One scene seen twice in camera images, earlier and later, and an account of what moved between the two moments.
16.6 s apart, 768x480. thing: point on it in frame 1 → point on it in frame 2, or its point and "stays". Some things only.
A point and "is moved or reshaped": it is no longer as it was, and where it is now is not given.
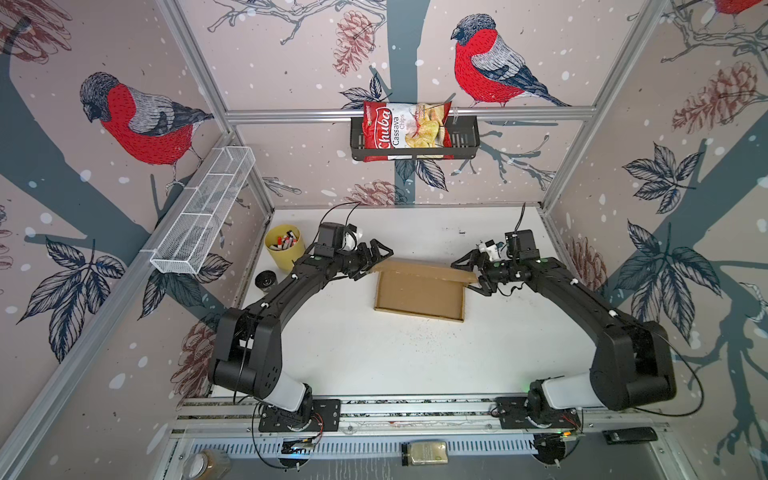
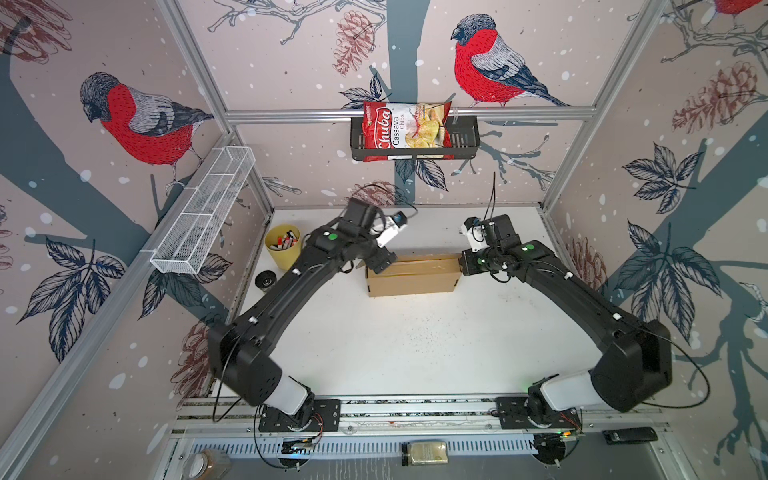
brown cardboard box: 423,289 is moved or reshaped
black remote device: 630,435 stays
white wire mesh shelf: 185,244 stays
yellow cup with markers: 284,245 stays
